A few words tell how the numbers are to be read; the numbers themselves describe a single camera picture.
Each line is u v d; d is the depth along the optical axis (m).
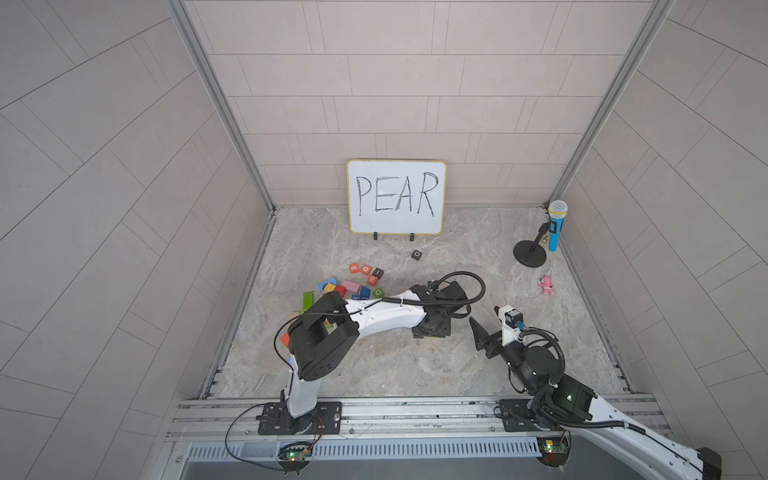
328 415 0.71
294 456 0.64
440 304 0.65
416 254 1.02
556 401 0.58
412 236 1.06
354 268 0.99
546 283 0.93
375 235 1.06
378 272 0.96
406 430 0.71
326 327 0.51
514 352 0.66
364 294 0.91
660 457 0.51
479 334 0.69
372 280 0.96
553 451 0.68
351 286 0.94
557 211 0.84
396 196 1.01
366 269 0.98
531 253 1.01
